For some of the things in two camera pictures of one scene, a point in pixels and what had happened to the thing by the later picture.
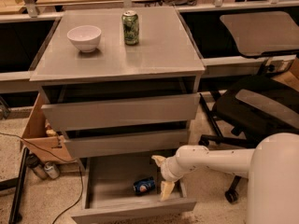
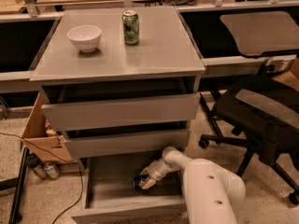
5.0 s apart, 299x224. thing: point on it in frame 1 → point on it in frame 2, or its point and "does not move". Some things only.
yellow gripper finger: [159, 160] → [145, 172]
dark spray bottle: [37, 166] does not move
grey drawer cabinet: [121, 81] does not move
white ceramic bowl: [85, 37] does not move
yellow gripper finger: [166, 187] → [149, 184]
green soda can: [131, 27] does not move
